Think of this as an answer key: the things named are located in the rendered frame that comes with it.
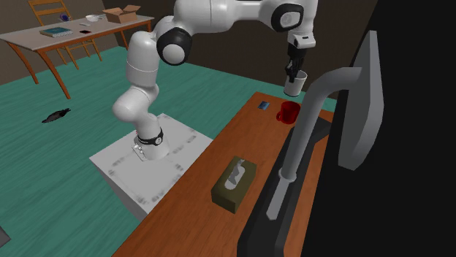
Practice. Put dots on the grey computer monitor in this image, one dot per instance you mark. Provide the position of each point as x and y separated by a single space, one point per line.
356 142

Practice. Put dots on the wooden table with grey top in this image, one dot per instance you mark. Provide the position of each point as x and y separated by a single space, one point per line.
32 39

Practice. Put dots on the black object on floor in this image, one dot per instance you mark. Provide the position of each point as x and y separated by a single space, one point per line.
55 115

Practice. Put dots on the wooden chair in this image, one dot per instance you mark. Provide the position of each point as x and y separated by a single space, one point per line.
53 10

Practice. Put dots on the grey robot stand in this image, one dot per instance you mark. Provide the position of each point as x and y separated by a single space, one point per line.
135 174

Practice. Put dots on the small blue card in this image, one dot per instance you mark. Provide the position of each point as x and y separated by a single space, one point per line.
264 105

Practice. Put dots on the olive tissue box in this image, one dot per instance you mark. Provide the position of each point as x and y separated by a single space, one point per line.
235 185

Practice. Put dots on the red mug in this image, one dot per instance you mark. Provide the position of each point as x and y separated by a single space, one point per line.
289 112

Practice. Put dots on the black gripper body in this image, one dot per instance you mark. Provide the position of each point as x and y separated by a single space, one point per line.
295 57

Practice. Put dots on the brown wooden desk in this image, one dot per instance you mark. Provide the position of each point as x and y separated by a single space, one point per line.
199 213

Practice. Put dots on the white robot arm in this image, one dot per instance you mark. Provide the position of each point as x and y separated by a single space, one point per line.
142 64

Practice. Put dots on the white cup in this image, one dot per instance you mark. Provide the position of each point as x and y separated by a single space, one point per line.
294 86

